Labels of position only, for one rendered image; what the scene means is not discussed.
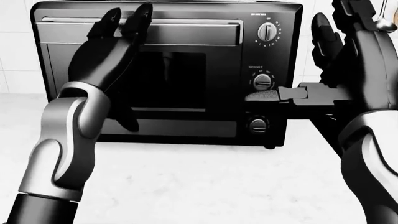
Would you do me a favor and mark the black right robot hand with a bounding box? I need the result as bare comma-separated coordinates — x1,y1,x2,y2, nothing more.
244,0,398,113

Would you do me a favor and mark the black temperature knob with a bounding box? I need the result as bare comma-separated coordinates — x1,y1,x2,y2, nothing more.
252,73,276,91

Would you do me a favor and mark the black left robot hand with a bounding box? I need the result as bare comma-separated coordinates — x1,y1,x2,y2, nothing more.
63,2,154,133

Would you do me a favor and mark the black glass oven door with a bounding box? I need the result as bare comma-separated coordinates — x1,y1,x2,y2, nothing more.
35,16,246,138

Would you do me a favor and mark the large silver timer knob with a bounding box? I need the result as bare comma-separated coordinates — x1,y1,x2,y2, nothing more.
257,22,279,42

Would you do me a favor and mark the hanging silver spoon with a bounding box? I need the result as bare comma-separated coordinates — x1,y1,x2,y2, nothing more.
373,0,396,33

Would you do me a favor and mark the black function knob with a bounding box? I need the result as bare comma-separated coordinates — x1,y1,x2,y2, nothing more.
248,118,269,133

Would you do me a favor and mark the black toaster oven body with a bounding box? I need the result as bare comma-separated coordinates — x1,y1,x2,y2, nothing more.
30,1,304,151

